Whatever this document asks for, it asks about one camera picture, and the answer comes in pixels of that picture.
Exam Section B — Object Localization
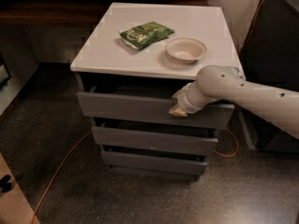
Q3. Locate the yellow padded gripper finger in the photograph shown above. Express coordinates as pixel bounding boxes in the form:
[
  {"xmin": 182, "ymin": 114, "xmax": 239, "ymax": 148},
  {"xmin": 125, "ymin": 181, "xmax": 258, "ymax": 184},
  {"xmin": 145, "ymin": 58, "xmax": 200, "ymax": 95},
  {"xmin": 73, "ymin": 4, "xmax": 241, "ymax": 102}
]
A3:
[
  {"xmin": 171, "ymin": 90, "xmax": 184, "ymax": 101},
  {"xmin": 168, "ymin": 105, "xmax": 188, "ymax": 117}
]

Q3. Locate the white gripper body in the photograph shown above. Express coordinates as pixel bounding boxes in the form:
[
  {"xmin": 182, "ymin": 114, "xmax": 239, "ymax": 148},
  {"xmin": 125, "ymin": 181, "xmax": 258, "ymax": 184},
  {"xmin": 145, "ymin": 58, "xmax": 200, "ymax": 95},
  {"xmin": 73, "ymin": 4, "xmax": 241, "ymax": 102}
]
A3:
[{"xmin": 178, "ymin": 82, "xmax": 218, "ymax": 114}]

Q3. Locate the grey top drawer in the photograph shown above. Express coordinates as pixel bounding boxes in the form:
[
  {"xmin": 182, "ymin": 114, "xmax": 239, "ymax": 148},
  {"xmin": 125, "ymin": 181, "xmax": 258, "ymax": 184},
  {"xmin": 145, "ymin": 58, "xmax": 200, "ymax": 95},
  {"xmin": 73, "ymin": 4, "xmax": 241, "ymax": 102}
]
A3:
[{"xmin": 77, "ymin": 91, "xmax": 234, "ymax": 130}]

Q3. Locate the grey drawer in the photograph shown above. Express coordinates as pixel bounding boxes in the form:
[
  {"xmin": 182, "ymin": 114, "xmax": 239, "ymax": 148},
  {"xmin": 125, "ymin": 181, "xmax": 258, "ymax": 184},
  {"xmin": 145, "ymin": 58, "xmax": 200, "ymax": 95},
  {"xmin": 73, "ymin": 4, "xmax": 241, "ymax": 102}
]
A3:
[
  {"xmin": 102, "ymin": 150, "xmax": 206, "ymax": 175},
  {"xmin": 92, "ymin": 125, "xmax": 218, "ymax": 156},
  {"xmin": 77, "ymin": 91, "xmax": 234, "ymax": 130}
]

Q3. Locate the green jalapeno chip bag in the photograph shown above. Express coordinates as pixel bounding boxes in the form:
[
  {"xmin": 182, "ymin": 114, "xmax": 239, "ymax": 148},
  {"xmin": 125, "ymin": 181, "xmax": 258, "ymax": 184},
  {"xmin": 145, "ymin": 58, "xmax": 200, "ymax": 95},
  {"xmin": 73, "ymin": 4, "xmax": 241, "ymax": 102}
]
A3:
[{"xmin": 120, "ymin": 21, "xmax": 175, "ymax": 50}]

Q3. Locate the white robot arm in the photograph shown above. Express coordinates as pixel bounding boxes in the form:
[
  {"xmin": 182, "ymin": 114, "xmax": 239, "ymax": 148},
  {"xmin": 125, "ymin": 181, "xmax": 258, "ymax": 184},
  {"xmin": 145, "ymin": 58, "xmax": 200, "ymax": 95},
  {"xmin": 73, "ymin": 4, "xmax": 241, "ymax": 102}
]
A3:
[{"xmin": 169, "ymin": 65, "xmax": 299, "ymax": 138}]

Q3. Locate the grey drawer cabinet white top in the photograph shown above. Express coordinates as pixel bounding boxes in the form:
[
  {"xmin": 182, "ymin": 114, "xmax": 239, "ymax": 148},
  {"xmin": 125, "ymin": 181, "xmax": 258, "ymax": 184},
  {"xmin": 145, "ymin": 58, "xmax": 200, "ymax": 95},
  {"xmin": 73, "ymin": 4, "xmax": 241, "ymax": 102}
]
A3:
[{"xmin": 71, "ymin": 3, "xmax": 241, "ymax": 179}]

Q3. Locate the grey bottom drawer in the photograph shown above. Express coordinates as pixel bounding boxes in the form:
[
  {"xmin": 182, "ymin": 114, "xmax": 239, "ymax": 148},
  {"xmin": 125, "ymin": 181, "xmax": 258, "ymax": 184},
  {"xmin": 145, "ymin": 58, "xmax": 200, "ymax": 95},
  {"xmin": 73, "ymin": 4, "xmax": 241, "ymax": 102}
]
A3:
[{"xmin": 102, "ymin": 150, "xmax": 206, "ymax": 175}]

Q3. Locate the grey middle drawer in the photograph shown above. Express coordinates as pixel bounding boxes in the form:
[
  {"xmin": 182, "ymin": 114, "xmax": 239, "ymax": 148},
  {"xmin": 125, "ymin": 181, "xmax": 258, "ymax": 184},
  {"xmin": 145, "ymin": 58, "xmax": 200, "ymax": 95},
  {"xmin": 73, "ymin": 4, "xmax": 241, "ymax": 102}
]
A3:
[{"xmin": 92, "ymin": 125, "xmax": 218, "ymax": 156}]

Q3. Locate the beige paper bowl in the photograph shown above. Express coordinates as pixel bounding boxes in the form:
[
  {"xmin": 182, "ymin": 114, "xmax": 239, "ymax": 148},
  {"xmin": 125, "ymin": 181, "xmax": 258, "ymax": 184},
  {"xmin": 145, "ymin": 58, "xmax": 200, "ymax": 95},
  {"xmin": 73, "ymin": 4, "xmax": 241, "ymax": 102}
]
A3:
[{"xmin": 165, "ymin": 38, "xmax": 206, "ymax": 64}]

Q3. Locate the dark wooden shelf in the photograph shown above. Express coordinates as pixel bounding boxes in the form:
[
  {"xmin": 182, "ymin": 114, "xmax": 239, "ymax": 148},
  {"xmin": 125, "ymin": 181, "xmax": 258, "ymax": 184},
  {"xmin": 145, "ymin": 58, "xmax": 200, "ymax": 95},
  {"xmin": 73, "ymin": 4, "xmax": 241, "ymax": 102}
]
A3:
[{"xmin": 0, "ymin": 0, "xmax": 208, "ymax": 29}]

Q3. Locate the black clip on board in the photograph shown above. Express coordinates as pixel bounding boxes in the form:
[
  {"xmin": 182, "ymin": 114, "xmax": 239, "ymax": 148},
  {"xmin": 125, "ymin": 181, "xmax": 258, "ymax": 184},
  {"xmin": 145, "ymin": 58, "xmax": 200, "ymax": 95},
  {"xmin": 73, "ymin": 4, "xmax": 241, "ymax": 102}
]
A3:
[{"xmin": 0, "ymin": 175, "xmax": 12, "ymax": 193}]

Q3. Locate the tan wooden board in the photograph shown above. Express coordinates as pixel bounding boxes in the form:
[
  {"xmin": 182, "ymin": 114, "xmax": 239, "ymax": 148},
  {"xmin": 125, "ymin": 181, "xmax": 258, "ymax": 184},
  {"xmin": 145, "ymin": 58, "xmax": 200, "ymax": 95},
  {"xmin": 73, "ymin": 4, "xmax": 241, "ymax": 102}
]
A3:
[{"xmin": 0, "ymin": 154, "xmax": 40, "ymax": 224}]

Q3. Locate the orange power cable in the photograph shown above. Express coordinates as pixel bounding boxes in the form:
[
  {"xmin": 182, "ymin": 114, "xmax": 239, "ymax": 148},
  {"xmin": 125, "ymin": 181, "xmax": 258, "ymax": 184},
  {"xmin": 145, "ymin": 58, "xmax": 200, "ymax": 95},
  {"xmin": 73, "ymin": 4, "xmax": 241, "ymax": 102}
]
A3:
[{"xmin": 30, "ymin": 0, "xmax": 295, "ymax": 224}]

